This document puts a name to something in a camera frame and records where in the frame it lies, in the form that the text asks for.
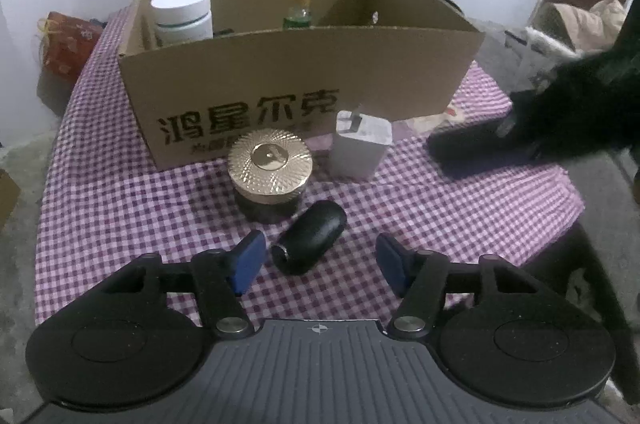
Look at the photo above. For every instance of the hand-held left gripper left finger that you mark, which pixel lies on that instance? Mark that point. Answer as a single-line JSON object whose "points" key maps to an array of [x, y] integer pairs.
{"points": [[250, 259]]}

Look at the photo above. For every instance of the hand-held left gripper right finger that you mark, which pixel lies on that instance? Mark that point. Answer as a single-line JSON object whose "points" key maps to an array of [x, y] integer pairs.
{"points": [[392, 261]]}

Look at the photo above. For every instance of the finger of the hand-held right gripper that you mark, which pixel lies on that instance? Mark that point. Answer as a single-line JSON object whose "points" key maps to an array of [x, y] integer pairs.
{"points": [[525, 124]]}

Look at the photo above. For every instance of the black cylindrical case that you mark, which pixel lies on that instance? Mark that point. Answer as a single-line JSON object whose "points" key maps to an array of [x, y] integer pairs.
{"points": [[310, 236]]}

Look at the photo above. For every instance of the printed cardboard box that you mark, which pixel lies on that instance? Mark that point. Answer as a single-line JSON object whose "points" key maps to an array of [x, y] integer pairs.
{"points": [[240, 94]]}

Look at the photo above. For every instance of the white plastic bottle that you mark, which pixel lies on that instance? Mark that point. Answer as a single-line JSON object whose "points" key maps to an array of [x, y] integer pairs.
{"points": [[182, 17]]}

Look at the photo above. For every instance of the small crumpled wrapper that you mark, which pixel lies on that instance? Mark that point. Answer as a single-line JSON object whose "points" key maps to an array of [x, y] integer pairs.
{"points": [[447, 114]]}

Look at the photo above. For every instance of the beige cloth bundle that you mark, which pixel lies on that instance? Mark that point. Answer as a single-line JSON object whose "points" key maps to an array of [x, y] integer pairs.
{"points": [[585, 24]]}

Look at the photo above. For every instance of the gold lid jar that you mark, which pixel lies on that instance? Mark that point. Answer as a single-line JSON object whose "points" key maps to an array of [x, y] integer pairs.
{"points": [[270, 167]]}

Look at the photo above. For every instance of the purple checked tablecloth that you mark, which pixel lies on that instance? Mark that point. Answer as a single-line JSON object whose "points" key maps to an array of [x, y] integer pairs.
{"points": [[150, 204]]}

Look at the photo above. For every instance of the white power adapter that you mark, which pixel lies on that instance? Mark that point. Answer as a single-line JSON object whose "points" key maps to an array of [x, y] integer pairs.
{"points": [[357, 149]]}

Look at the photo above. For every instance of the small brown cardboard box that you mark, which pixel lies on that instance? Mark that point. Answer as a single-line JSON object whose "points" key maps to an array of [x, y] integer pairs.
{"points": [[7, 199]]}

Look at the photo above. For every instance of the green dropper bottle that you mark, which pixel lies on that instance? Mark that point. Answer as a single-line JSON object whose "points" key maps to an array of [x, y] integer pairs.
{"points": [[297, 12]]}

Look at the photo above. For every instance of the red patterned bag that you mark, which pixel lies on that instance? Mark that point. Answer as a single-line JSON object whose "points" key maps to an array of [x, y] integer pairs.
{"points": [[67, 47]]}

